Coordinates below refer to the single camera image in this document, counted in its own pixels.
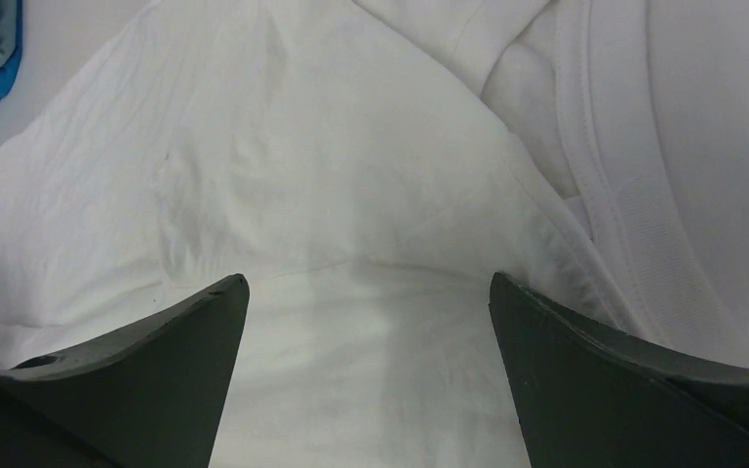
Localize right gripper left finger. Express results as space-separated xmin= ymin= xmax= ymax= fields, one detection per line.
xmin=0 ymin=274 xmax=250 ymax=467

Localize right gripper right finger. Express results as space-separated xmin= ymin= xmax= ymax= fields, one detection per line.
xmin=489 ymin=273 xmax=749 ymax=467

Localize white t shirt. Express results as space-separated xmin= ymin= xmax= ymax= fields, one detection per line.
xmin=0 ymin=1 xmax=749 ymax=467

